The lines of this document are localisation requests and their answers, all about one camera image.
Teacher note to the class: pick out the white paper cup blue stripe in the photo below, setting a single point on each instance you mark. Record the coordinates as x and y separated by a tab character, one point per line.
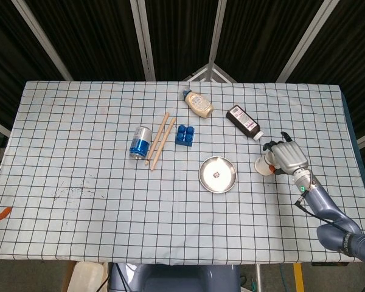
263	165

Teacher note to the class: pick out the plain wooden drumstick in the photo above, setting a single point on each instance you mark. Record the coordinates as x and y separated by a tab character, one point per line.
163	143

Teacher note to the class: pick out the white triangular frame brace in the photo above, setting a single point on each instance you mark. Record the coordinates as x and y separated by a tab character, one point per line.
211	71

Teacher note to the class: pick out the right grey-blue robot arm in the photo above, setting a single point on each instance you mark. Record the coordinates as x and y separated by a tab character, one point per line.
325	203

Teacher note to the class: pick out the round stainless steel plate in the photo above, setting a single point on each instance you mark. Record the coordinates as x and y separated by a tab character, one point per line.
225	176

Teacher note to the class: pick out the grey-blue robot torso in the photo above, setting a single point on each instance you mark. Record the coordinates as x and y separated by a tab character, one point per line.
176	278

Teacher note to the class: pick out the checkered light blue tablecloth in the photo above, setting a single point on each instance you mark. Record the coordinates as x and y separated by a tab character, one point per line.
109	213

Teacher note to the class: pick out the black pleated curtain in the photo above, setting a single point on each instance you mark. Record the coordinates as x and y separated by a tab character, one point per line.
94	30

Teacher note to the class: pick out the dark brown bottle white cap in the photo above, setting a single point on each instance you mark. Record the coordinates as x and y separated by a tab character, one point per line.
243	121

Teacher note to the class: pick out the blue silver drink can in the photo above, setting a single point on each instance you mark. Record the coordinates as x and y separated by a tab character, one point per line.
140	143

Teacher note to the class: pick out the white metal frame post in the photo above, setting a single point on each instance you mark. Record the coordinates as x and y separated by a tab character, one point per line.
216	36
307	39
42	42
144	42

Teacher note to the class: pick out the blue toy building brick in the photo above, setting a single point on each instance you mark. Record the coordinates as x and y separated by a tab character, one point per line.
185	136

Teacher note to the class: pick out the white die red dots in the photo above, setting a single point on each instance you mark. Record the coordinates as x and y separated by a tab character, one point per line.
216	175

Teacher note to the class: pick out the cream sauce squeeze bottle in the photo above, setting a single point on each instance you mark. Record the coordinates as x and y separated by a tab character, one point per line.
199	103

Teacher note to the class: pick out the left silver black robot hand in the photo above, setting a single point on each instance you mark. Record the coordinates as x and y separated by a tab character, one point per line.
3	213

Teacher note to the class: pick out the white plastic container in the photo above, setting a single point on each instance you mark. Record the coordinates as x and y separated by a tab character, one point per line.
89	276

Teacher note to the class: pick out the grey metal table leg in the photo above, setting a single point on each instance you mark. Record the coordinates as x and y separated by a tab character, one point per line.
258	278

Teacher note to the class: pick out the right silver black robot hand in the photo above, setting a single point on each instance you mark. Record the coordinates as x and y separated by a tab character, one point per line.
289	156

